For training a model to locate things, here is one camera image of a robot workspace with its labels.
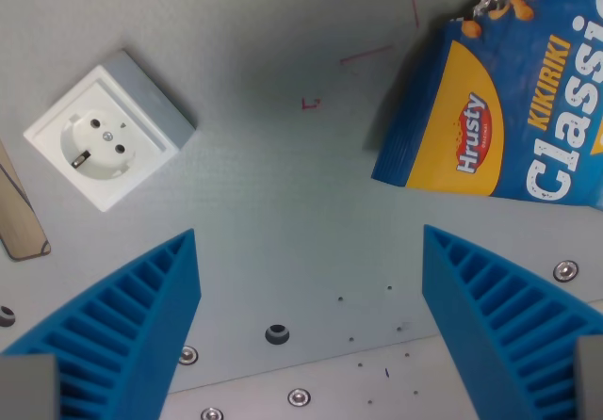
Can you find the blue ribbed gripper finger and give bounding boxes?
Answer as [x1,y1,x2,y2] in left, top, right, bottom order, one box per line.
[421,224,603,420]
[0,228,203,420]

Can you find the blue Hrusty peanut snack bag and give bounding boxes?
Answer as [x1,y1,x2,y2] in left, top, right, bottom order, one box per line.
[370,0,603,212]

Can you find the wooden spatula handle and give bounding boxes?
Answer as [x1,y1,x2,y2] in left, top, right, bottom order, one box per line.
[0,137,52,263]

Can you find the white electrical wall socket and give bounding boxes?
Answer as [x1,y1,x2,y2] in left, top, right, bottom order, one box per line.
[23,50,197,213]

